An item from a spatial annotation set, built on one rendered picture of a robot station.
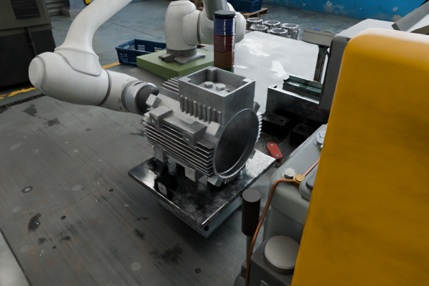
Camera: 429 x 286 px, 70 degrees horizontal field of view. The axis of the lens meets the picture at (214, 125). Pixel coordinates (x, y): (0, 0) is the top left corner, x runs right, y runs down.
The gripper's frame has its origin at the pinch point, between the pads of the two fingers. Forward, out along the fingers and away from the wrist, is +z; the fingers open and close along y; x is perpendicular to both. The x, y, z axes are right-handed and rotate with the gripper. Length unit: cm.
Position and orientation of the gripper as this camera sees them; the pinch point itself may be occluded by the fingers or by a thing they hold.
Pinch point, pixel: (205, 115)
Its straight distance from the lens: 67.9
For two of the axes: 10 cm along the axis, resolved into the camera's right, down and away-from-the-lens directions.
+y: 6.5, -4.0, 6.5
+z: 7.5, 2.2, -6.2
